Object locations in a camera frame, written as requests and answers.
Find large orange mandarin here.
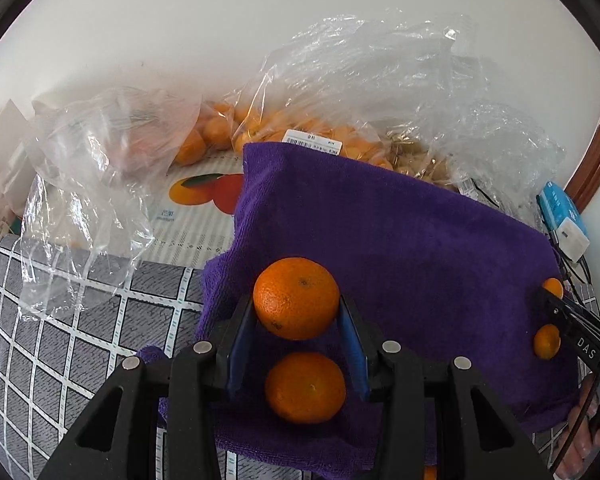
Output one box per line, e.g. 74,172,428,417
252,258,340,341

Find person's right hand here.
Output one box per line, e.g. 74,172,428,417
555,374,600,479

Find blue white tissue box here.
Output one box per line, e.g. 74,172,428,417
536,181,590,262

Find grey checked table cloth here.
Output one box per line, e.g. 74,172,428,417
0,233,600,480

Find purple towel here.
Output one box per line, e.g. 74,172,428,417
136,142,579,478

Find fruit printed carton box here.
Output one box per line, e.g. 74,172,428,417
143,152,242,269

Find small clear plastic bag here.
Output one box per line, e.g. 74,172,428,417
18,87,201,321

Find white plastic bag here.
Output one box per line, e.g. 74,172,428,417
0,100,35,229

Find large clear plastic bag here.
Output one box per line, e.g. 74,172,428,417
233,14,565,217

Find brown wooden door frame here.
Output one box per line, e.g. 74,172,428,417
566,123,600,211

